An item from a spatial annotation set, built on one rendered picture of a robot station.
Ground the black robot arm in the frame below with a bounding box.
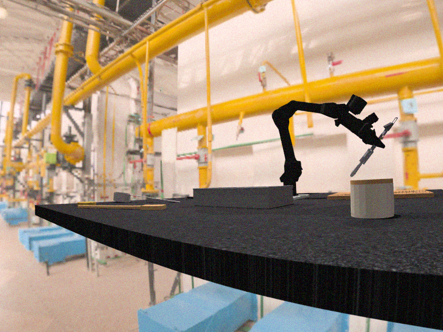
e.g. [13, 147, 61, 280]
[272, 94, 379, 195]

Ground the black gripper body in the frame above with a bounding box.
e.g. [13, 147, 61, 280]
[349, 118, 373, 144]

